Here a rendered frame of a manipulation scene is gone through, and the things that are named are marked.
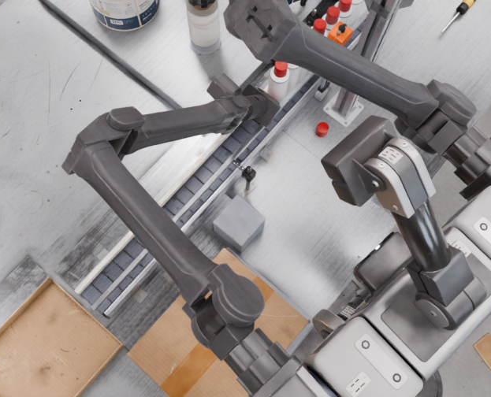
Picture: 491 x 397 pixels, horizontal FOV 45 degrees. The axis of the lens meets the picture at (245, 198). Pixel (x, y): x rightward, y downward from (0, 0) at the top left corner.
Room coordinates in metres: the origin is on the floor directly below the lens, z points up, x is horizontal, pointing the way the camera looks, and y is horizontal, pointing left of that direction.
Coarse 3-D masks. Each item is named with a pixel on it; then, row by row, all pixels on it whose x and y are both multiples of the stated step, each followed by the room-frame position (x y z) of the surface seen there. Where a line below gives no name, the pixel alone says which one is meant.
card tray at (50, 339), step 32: (32, 320) 0.11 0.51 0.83; (64, 320) 0.12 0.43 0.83; (96, 320) 0.13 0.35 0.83; (0, 352) 0.03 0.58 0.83; (32, 352) 0.03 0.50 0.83; (64, 352) 0.04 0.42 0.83; (96, 352) 0.05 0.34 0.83; (0, 384) -0.05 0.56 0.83; (32, 384) -0.04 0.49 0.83; (64, 384) -0.04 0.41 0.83
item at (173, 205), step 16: (240, 128) 0.67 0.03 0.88; (272, 128) 0.68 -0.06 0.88; (224, 144) 0.62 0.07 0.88; (240, 144) 0.62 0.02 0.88; (256, 144) 0.62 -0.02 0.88; (208, 160) 0.57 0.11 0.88; (224, 160) 0.57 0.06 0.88; (240, 160) 0.58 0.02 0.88; (192, 176) 0.52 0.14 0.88; (208, 176) 0.52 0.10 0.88; (224, 176) 0.52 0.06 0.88; (176, 192) 0.47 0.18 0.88; (192, 192) 0.47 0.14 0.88; (208, 192) 0.48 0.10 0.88; (176, 208) 0.43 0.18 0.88; (192, 208) 0.43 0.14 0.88; (128, 256) 0.29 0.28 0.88; (112, 272) 0.24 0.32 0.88; (96, 288) 0.20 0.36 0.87
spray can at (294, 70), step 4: (288, 64) 0.78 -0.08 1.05; (288, 68) 0.77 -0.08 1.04; (292, 68) 0.77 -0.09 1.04; (296, 68) 0.78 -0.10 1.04; (300, 68) 0.79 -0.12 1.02; (292, 72) 0.77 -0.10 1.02; (296, 72) 0.78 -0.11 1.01; (292, 76) 0.77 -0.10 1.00; (296, 76) 0.78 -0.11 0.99; (292, 80) 0.77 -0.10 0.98; (296, 80) 0.78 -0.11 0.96; (288, 84) 0.77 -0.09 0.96; (292, 84) 0.78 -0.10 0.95; (296, 84) 0.79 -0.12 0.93; (288, 88) 0.77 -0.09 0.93; (292, 88) 0.78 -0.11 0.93; (288, 92) 0.77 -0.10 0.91
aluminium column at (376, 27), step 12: (384, 0) 0.77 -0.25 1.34; (396, 0) 0.75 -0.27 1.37; (372, 12) 0.77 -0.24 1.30; (396, 12) 0.78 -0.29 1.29; (372, 24) 0.77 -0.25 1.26; (384, 24) 0.75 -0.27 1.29; (360, 36) 0.77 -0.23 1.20; (372, 36) 0.77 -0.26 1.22; (384, 36) 0.77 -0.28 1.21; (360, 48) 0.77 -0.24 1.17; (372, 48) 0.75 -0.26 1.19; (372, 60) 0.77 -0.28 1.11; (348, 96) 0.76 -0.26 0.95; (336, 108) 0.77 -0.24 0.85; (348, 108) 0.75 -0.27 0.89
